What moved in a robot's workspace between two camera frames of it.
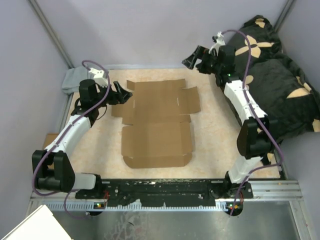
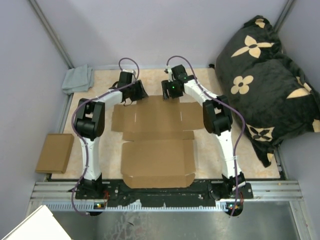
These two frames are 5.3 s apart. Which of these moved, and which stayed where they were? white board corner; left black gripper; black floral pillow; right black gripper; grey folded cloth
Moved: left black gripper; right black gripper
Stayed: black floral pillow; grey folded cloth; white board corner
